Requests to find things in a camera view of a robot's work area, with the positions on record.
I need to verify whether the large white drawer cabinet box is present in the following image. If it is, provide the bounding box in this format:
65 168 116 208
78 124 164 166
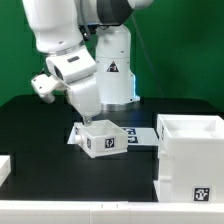
154 114 224 203

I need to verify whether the small white drawer with knob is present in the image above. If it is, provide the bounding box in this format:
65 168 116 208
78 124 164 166
73 120 128 158

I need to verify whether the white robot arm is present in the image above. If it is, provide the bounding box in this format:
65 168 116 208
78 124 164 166
22 0 154 125

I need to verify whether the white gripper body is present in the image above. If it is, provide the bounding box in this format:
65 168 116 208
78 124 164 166
66 75 101 118

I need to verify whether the white left fence rail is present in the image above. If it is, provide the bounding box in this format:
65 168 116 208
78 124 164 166
0 155 11 187

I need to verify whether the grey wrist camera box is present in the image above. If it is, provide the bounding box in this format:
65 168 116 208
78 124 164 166
31 51 96 103

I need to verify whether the white sheet with markers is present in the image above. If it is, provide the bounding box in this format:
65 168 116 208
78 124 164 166
66 126 160 147

